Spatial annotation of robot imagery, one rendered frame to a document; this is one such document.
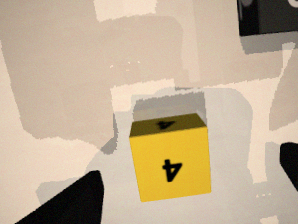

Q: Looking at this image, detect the black block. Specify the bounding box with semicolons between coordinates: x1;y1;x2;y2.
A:
237;0;298;36

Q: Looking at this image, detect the yellow block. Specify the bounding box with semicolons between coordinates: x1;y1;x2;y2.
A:
128;113;212;201

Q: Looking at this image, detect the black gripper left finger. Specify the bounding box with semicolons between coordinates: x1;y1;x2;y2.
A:
16;171;104;224

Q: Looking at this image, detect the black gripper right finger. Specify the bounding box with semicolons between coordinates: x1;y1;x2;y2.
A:
279;143;298;190

